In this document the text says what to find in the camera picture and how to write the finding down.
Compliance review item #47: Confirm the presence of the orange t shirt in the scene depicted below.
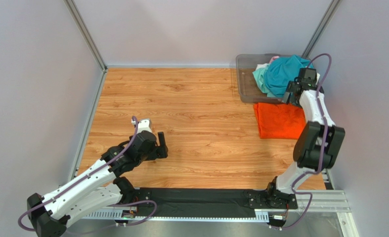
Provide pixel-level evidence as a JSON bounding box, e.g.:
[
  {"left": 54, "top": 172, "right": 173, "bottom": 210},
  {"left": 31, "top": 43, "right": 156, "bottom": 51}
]
[{"left": 253, "top": 103, "right": 306, "bottom": 139}]

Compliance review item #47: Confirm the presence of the aluminium frame rail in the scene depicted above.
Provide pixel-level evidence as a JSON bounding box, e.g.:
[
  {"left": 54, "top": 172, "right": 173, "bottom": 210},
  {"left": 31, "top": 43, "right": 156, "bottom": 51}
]
[{"left": 42, "top": 185, "right": 359, "bottom": 237}]

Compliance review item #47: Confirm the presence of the mint green t shirt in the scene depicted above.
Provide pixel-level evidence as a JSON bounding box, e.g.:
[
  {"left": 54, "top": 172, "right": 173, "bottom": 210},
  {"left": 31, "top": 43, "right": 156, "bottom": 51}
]
[{"left": 252, "top": 63, "right": 276, "bottom": 98}]

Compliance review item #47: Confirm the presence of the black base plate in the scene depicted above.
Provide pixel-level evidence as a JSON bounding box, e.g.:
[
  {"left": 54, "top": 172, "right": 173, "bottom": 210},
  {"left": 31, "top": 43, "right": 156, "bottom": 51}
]
[{"left": 125, "top": 188, "right": 298, "bottom": 218}]

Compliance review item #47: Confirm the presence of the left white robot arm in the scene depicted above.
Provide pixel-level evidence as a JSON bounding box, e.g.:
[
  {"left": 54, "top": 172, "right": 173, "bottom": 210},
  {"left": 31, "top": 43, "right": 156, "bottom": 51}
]
[{"left": 18, "top": 130, "right": 168, "bottom": 237}]

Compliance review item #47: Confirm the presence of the pink garment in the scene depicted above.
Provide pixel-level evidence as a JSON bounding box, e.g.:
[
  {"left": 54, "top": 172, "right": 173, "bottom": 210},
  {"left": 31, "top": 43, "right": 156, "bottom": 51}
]
[{"left": 269, "top": 56, "right": 280, "bottom": 64}]

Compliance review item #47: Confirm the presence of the clear plastic bin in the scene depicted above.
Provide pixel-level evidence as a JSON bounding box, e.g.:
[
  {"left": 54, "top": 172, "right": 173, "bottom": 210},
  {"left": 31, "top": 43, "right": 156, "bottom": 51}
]
[{"left": 235, "top": 53, "right": 291, "bottom": 104}]

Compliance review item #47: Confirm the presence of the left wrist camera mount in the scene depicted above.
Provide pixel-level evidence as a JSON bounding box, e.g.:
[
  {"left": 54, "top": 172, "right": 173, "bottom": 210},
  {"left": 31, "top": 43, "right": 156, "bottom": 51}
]
[{"left": 131, "top": 118, "right": 152, "bottom": 134}]

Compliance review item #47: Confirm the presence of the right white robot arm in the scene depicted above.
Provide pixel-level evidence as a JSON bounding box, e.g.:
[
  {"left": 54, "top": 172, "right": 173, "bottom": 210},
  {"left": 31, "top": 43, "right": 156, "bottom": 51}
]
[{"left": 266, "top": 68, "right": 346, "bottom": 202}]

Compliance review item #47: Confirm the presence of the teal t shirt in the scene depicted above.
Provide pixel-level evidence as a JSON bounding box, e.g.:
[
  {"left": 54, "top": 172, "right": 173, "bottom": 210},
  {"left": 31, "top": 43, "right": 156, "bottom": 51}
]
[{"left": 264, "top": 55, "right": 311, "bottom": 98}]

